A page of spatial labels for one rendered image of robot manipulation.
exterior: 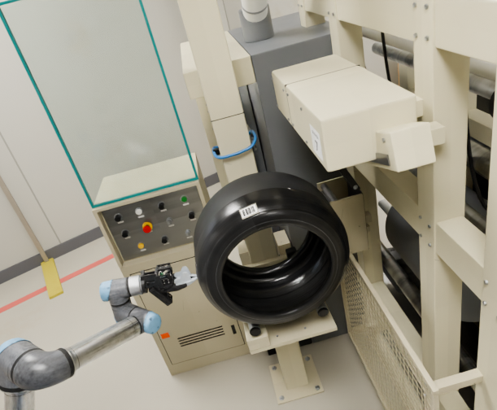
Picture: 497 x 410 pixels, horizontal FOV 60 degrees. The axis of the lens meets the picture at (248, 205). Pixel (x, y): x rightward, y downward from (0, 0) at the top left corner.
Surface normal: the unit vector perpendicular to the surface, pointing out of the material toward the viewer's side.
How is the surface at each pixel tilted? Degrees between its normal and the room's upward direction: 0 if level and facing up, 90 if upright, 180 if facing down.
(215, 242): 58
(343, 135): 90
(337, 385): 0
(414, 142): 72
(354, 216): 90
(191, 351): 90
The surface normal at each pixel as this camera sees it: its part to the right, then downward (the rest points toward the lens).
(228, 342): 0.15, 0.47
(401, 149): 0.07, 0.19
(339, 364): -0.22, -0.84
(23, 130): 0.50, 0.34
